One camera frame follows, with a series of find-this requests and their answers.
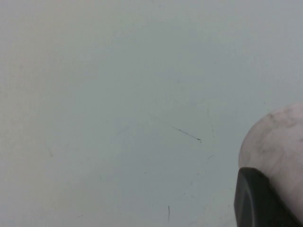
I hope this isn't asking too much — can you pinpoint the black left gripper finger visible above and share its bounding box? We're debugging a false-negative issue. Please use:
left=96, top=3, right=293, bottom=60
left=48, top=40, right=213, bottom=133
left=233, top=166, right=303, bottom=227

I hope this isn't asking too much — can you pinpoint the pink plastic cup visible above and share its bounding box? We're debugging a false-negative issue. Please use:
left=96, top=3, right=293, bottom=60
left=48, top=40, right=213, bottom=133
left=238, top=103, right=303, bottom=223

